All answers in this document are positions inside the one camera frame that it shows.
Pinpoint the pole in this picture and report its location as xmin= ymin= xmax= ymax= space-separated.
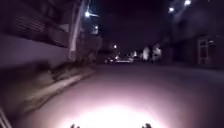
xmin=68 ymin=0 xmax=90 ymax=62

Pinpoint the dark building with door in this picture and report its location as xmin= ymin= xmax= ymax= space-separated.
xmin=163 ymin=0 xmax=224 ymax=68

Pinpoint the building with fence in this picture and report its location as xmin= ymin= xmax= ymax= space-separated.
xmin=0 ymin=0 xmax=101 ymax=71

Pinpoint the street lamp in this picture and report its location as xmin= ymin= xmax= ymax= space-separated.
xmin=83 ymin=10 xmax=100 ymax=19

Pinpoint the dark asphalt road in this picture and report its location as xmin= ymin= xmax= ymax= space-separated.
xmin=13 ymin=61 xmax=224 ymax=128

